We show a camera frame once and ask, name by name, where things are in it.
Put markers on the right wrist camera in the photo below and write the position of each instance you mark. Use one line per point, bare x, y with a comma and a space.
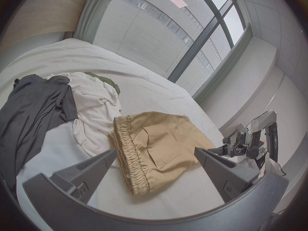
240, 136

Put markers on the white garment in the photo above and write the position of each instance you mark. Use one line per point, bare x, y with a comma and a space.
93, 109

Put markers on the black garment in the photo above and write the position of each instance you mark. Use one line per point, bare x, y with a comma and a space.
28, 119

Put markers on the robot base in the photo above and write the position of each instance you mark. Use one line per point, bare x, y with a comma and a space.
273, 218

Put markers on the tan shorts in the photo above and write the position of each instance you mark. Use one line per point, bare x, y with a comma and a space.
163, 138

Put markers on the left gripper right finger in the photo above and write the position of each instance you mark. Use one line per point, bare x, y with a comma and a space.
227, 176

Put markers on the grey-green curtain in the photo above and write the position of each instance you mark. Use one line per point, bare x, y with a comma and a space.
89, 15
223, 68

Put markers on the bed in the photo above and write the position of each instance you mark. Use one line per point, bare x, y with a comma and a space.
96, 56

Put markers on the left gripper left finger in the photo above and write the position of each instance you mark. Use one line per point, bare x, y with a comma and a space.
81, 177

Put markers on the green garment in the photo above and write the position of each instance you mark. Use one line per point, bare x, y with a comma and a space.
105, 80

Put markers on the pale grey garment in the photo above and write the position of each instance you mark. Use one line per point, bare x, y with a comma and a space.
60, 143

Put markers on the window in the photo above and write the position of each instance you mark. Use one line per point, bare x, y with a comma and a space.
144, 32

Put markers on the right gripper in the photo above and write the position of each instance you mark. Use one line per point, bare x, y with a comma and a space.
232, 150

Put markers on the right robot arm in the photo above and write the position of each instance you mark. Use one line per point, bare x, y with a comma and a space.
272, 133

